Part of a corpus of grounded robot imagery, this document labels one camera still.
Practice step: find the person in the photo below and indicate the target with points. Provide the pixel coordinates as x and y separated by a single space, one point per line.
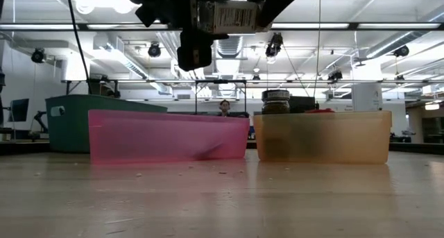
225 106

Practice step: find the black ceiling spotlight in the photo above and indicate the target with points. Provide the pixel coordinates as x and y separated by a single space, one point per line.
274 45
401 51
334 75
38 55
154 50

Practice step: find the black distant wide monitor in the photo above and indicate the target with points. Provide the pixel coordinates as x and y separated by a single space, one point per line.
301 104

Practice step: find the green lid spice jar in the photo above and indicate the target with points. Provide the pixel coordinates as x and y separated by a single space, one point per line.
275 101

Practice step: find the teal plastic bin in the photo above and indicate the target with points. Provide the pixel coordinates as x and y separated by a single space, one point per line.
69 127

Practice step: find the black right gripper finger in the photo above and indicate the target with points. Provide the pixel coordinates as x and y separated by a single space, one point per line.
274 2

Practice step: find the black computer monitor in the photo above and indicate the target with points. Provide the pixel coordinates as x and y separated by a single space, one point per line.
20 109

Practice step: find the white room pillar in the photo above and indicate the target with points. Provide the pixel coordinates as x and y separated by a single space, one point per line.
366 95

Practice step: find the pink plastic bin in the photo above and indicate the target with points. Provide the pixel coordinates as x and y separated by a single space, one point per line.
156 137

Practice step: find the orange translucent plastic bin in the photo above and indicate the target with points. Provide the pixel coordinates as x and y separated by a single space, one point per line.
329 137

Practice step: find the black distant robot arm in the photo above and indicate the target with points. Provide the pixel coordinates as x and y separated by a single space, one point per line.
41 123

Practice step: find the black distant frame stand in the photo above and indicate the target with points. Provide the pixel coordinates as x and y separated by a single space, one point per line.
196 95

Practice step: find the white lid spice jar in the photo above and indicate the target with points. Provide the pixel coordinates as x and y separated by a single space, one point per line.
236 17

